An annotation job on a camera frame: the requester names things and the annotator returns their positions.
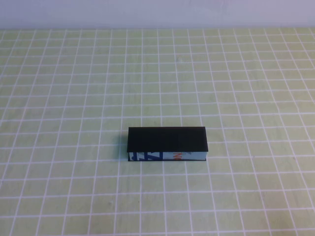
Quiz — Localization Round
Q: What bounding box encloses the black glasses case printed side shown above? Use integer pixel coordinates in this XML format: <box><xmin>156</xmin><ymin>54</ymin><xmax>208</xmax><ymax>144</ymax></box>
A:
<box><xmin>128</xmin><ymin>126</ymin><xmax>210</xmax><ymax>164</ymax></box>

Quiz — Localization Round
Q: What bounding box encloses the green grid table cloth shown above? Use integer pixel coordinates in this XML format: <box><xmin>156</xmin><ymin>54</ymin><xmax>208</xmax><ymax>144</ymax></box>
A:
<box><xmin>0</xmin><ymin>27</ymin><xmax>315</xmax><ymax>236</ymax></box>

